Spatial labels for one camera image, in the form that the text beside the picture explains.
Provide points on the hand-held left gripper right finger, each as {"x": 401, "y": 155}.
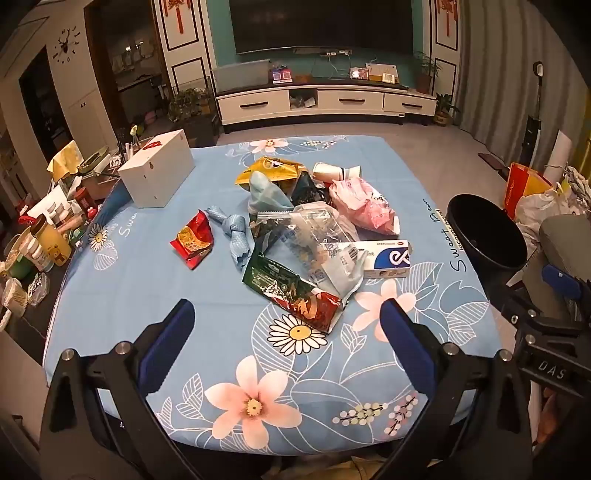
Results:
{"x": 406, "y": 341}

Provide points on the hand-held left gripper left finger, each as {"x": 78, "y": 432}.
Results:
{"x": 168, "y": 337}

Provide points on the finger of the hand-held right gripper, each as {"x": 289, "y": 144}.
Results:
{"x": 515, "y": 304}
{"x": 561, "y": 277}

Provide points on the black bucket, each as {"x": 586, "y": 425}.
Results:
{"x": 485, "y": 249}

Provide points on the white blue toothpaste box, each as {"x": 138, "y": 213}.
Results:
{"x": 388, "y": 261}

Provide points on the green red snack packet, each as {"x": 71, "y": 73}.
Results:
{"x": 286, "y": 288}

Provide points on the clear plastic bag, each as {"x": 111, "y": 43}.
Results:
{"x": 314, "y": 235}

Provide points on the pink plastic bag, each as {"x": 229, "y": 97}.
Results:
{"x": 364, "y": 203}

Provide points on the light blue nonwoven bag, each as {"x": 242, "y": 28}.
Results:
{"x": 264, "y": 194}

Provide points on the dark teal snack packet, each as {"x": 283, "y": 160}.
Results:
{"x": 307, "y": 189}

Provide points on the striped white paper cup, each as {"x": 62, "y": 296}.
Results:
{"x": 330, "y": 170}

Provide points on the yellow snack packet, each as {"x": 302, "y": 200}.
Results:
{"x": 272, "y": 170}

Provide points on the grey sofa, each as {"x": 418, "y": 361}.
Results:
{"x": 558, "y": 240}

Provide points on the blue floral tablecloth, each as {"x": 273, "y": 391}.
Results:
{"x": 138, "y": 286}

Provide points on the white plastic bag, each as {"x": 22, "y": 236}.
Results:
{"x": 538, "y": 207}

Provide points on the pile of light clothes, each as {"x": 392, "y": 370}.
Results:
{"x": 577, "y": 189}

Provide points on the red yellow shopping bag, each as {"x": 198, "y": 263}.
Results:
{"x": 524, "y": 184}

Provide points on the white paper roll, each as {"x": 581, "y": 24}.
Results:
{"x": 559, "y": 152}

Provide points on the dark red floor mat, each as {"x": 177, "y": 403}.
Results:
{"x": 491, "y": 161}

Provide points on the yellow jar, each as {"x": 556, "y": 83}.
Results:
{"x": 53, "y": 242}

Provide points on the black upright vacuum cleaner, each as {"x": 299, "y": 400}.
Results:
{"x": 532, "y": 129}

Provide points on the cotton swab box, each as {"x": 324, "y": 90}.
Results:
{"x": 14, "y": 295}

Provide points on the small potted plant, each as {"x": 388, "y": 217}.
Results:
{"x": 444, "y": 110}

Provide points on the potted plant by door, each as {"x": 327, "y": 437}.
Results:
{"x": 198, "y": 131}

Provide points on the grey curtain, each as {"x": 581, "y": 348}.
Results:
{"x": 498, "y": 69}

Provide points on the cluster of potted plants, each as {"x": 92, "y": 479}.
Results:
{"x": 189, "y": 101}

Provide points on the tall potted plant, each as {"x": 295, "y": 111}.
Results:
{"x": 425, "y": 69}

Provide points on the white television cabinet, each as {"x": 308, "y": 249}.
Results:
{"x": 351, "y": 99}

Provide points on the white yellow desk calendar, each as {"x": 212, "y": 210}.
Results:
{"x": 383, "y": 74}

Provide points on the grey rectangular panel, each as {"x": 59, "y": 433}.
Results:
{"x": 240, "y": 74}

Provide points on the large black television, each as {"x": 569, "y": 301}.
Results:
{"x": 323, "y": 23}

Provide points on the red photo frame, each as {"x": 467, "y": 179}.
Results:
{"x": 359, "y": 73}

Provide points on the red knot wall ornament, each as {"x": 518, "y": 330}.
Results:
{"x": 447, "y": 14}
{"x": 178, "y": 9}

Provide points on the black wall clock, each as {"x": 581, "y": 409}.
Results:
{"x": 64, "y": 46}

